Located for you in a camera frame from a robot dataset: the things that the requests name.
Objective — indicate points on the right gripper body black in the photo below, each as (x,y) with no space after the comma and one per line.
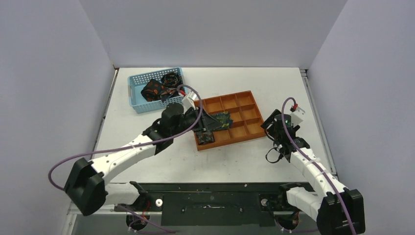
(270,122)

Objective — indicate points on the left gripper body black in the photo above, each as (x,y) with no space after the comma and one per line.
(188,121)

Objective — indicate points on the orange wooden compartment tray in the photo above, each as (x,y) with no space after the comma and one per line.
(244,113)

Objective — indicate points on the blue plastic basket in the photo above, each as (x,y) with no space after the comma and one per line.
(137,82)

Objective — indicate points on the blue yellow floral tie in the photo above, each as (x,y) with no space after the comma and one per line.
(225,119)

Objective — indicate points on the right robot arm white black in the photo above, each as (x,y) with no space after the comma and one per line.
(336,209)

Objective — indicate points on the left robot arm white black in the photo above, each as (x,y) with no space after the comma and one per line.
(89,183)

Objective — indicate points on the rolled dark patterned tie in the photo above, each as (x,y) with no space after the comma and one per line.
(205,137)

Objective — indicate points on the black orange patterned tie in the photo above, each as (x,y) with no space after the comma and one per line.
(152,91)

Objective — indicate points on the dark patterned tie in basket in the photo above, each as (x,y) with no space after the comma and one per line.
(171,81)

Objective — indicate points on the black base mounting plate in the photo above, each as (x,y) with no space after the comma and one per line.
(197,204)

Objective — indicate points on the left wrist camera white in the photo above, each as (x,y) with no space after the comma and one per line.
(188,101)

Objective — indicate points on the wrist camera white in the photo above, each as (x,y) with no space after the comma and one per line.
(188,101)
(297,115)

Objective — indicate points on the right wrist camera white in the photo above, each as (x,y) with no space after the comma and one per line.
(297,115)

